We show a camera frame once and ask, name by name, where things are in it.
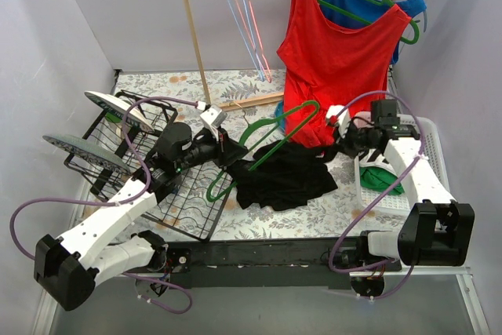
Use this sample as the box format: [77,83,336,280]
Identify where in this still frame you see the black white striped garment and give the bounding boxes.
[358,149,389,169]

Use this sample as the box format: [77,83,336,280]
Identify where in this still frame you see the green garment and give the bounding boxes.
[359,166,397,192]

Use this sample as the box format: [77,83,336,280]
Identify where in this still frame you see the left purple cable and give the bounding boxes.
[9,96,207,315]

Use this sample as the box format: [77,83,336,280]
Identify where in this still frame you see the pink wire hanger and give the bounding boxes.
[234,0,272,83]

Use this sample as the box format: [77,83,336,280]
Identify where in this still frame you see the white plastic basket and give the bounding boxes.
[354,117,449,216]

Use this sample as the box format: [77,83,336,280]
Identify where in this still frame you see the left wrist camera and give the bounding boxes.
[200,104,227,141]

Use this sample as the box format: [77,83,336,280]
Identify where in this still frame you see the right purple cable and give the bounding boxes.
[328,90,427,300]

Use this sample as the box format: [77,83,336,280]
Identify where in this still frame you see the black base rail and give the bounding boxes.
[164,235,403,289]

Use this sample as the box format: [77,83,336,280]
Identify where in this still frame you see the blue wire hanger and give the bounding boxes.
[215,0,264,81]

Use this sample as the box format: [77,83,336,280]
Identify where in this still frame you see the blue tank top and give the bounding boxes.
[321,0,427,64]

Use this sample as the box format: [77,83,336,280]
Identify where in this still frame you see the grey patterned plate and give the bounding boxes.
[42,134,131,174]

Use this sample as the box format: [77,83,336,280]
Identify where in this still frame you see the purple cable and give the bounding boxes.
[9,96,207,315]
[328,90,427,300]

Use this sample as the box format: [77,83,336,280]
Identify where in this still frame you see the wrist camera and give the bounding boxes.
[200,104,227,141]
[325,105,358,141]

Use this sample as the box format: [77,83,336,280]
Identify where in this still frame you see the black tank top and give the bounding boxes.
[227,141,337,211]

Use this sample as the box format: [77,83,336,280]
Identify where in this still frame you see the teal dish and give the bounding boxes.
[274,100,286,133]

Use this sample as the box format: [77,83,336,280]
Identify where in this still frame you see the black wire dish rack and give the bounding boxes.
[64,90,230,242]

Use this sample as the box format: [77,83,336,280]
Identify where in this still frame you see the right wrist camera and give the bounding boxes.
[325,105,358,141]

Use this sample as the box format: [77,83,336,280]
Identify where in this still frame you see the wooden clothes rack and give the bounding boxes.
[173,0,415,113]

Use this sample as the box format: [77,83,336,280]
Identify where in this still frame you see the white green rimmed plate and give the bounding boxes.
[84,91,155,133]

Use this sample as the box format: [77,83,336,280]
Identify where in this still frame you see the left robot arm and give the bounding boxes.
[34,122,248,311]

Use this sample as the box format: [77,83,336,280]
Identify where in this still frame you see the red tank top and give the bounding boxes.
[277,0,411,147]

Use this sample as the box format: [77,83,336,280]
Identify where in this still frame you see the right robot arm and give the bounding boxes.
[326,100,475,271]

